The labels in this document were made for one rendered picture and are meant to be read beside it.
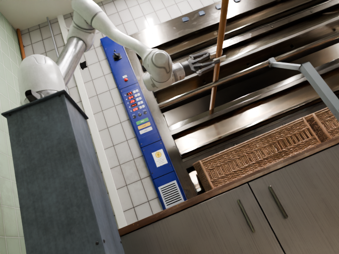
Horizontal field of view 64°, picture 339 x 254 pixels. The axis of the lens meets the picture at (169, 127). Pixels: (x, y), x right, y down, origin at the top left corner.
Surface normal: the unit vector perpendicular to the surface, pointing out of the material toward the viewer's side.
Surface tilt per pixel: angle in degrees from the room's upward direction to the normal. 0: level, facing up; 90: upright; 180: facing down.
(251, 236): 90
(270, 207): 90
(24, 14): 180
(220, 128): 70
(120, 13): 90
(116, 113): 90
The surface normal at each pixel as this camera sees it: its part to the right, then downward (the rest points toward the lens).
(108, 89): -0.10, -0.40
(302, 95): -0.22, -0.66
